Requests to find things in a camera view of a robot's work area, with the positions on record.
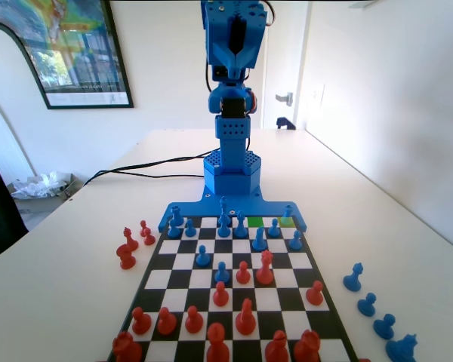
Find captured red chess pieces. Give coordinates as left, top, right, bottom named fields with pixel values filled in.
left=116, top=244, right=137, bottom=271

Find red knight chess piece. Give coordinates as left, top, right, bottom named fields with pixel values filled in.
left=235, top=297, right=257, bottom=336

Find blue queen chess piece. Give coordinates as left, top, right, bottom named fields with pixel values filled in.
left=384, top=333, right=420, bottom=362

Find blue base mounting plate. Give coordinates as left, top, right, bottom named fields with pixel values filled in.
left=157, top=183, right=309, bottom=233

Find black framed map poster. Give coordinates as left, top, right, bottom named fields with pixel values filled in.
left=0, top=0, right=134, bottom=111

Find cardboard box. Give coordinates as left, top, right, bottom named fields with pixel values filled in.
left=6, top=171, right=81, bottom=212

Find black white chessboard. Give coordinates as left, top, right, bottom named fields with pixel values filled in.
left=105, top=215, right=359, bottom=362

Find white curved panel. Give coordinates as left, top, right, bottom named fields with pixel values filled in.
left=0, top=20, right=49, bottom=182

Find crumpled white paper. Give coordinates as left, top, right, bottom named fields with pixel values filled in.
left=11, top=170, right=68, bottom=200

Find black chair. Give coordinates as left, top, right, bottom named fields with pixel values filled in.
left=0, top=149, right=30, bottom=265

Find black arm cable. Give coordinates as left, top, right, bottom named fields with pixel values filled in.
left=202, top=56, right=217, bottom=94

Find red white servo wires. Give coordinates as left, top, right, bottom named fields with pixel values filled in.
left=265, top=0, right=278, bottom=28

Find black power cable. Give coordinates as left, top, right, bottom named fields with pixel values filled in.
left=94, top=168, right=205, bottom=179
left=82, top=149, right=222, bottom=188

